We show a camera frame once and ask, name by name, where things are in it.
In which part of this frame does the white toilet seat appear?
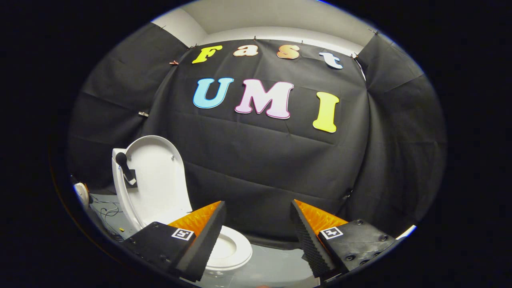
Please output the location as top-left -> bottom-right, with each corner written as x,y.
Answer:
206,225 -> 253,272

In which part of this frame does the white toilet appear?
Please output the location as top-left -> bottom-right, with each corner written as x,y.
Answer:
112,148 -> 253,280

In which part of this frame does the black backdrop cloth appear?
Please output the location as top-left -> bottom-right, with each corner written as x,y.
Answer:
68,22 -> 447,250

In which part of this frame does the white toilet lid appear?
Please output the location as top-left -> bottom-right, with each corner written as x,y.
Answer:
120,135 -> 193,232

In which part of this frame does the black lid handle knob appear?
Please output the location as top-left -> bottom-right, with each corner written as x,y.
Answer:
115,152 -> 138,186

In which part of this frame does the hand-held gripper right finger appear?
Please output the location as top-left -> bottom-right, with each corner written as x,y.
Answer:
290,199 -> 400,279

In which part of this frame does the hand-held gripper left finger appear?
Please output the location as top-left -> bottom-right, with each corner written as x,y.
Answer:
120,201 -> 227,282

